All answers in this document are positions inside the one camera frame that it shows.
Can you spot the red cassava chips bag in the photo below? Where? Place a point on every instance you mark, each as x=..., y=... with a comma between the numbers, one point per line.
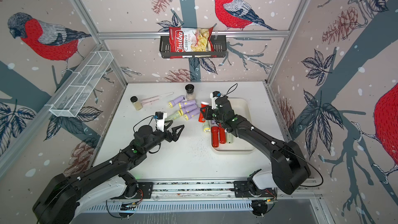
x=190, y=40

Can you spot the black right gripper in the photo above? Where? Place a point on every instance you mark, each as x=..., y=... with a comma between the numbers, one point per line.
x=208, y=112

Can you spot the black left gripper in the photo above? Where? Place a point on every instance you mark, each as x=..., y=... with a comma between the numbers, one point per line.
x=174, y=137

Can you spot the white wire mesh shelf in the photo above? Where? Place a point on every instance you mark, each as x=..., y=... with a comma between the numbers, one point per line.
x=72, y=99

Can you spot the cream plastic storage tray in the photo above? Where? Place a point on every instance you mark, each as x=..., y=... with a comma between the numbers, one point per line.
x=239, y=146

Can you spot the aluminium front rail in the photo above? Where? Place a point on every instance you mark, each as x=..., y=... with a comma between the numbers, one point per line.
x=164, y=189

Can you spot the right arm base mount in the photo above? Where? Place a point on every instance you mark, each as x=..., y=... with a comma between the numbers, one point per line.
x=259, y=184

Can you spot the small glass spice bottle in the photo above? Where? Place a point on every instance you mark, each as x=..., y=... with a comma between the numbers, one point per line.
x=136, y=103

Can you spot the black wall basket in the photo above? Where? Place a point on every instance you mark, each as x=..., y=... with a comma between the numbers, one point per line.
x=219, y=44

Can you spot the green flashlight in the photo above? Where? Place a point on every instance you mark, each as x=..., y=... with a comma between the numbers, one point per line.
x=174, y=116
x=229, y=138
x=206, y=127

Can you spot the black-top pepper grinder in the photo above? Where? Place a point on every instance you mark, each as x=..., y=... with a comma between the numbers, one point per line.
x=190, y=92

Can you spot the red flashlight white head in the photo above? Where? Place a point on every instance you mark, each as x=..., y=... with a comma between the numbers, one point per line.
x=202, y=111

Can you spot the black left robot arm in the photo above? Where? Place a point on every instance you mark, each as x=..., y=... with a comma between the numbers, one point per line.
x=59, y=200

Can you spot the purple flashlight top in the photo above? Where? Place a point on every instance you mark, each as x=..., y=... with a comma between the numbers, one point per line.
x=176, y=101

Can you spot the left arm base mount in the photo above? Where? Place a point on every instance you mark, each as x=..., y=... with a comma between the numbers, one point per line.
x=134, y=189

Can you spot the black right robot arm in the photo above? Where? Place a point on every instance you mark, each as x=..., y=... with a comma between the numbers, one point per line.
x=289, y=168

